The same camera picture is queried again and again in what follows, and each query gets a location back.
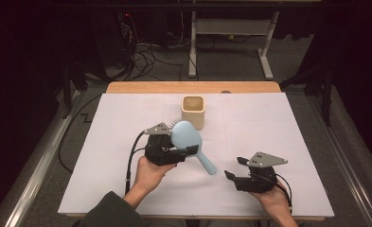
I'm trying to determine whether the person's right hand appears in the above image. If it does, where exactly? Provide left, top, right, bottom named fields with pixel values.
left=249, top=180, right=294, bottom=219

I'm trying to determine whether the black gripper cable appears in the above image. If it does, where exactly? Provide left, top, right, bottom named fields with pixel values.
left=275, top=173, right=293, bottom=216
left=124, top=131, right=149, bottom=195

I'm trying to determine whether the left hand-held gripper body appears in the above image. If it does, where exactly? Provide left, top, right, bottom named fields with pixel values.
left=143, top=122, right=191, bottom=167

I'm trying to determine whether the black metal stand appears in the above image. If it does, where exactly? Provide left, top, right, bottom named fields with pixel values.
left=60, top=62, right=90, bottom=120
left=279, top=62, right=334, bottom=128

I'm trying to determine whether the person's left hand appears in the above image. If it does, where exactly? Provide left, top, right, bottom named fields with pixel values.
left=133, top=155, right=177, bottom=199

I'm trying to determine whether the beige square cup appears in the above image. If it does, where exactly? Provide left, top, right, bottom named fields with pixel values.
left=181, top=95, right=205, bottom=131

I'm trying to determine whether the light blue hairbrush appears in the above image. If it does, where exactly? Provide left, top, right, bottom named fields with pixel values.
left=168, top=117, right=219, bottom=176

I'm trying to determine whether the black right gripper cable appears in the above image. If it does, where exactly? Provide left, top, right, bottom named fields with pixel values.
left=275, top=173, right=293, bottom=216

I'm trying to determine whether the black floor cable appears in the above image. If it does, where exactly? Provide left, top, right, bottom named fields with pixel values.
left=58, top=94, right=103, bottom=174

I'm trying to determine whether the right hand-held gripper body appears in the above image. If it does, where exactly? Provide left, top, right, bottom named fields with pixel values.
left=234, top=151, right=290, bottom=194

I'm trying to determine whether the black equipment box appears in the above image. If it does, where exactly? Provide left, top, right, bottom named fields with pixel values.
left=90, top=10, right=134, bottom=70

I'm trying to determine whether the wooden table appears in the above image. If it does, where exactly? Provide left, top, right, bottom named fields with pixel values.
left=58, top=80, right=335, bottom=221

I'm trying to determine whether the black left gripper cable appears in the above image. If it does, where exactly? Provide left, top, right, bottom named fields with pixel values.
left=124, top=131, right=149, bottom=195

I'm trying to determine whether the aluminium floor rail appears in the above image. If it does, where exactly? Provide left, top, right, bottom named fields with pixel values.
left=3, top=89, right=80, bottom=227
left=306, top=94, right=372, bottom=227

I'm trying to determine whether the tangle of floor cables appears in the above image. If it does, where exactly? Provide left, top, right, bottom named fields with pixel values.
left=116, top=12, right=186, bottom=81

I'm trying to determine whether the white metal desk frame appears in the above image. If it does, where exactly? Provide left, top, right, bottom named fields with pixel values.
left=187, top=10, right=281, bottom=81

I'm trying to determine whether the white paper sheet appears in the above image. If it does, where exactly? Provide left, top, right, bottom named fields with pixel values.
left=58, top=92, right=335, bottom=218

